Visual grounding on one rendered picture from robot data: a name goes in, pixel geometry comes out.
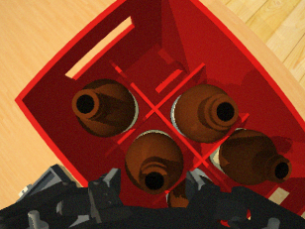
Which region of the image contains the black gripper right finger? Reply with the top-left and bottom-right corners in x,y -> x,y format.
177,171 -> 305,229

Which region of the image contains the red crate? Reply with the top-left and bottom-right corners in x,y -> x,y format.
15,0 -> 305,216

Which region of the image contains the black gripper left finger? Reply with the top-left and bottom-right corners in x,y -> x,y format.
0,169 -> 136,229

